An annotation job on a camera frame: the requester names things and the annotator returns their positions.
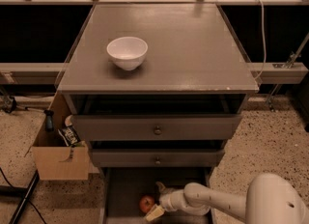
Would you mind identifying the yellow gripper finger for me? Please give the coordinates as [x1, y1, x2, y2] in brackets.
[144, 204, 165, 222]
[155, 182, 174, 194]

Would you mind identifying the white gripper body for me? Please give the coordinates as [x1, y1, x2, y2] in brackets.
[159, 188, 186, 211]

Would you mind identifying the red apple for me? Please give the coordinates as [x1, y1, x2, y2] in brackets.
[139, 195, 155, 213]

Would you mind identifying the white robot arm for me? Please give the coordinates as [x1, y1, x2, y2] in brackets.
[145, 173, 309, 224]

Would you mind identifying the bottom grey open drawer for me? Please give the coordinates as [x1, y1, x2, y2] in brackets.
[99, 167, 216, 224]

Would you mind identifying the middle grey drawer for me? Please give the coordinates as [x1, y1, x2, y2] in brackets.
[90, 149, 225, 167]

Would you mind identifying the grey drawer cabinet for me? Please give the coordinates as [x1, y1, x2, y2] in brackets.
[57, 3, 261, 171]

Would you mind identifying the top grey drawer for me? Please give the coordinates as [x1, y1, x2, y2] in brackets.
[71, 115, 241, 141]

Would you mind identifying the dark snack packet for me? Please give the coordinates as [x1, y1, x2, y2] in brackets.
[58, 126, 80, 147]

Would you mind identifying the cardboard box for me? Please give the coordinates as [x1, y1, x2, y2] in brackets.
[32, 93, 90, 181]

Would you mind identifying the dark blue bottle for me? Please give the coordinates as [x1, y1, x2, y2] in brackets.
[43, 110, 54, 131]

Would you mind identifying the black floor bar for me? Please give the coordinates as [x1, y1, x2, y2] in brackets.
[0, 172, 39, 224]

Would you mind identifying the white ceramic bowl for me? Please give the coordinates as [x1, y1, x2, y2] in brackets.
[106, 37, 148, 70]

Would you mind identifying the metal clamp stand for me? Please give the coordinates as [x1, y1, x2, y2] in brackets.
[0, 86, 44, 113]

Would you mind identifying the black floor cable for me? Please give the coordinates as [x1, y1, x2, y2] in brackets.
[0, 166, 48, 224]

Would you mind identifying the metal rail frame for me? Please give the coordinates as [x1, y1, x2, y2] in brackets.
[0, 0, 309, 85]

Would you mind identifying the white cable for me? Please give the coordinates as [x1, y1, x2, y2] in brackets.
[245, 0, 268, 81]

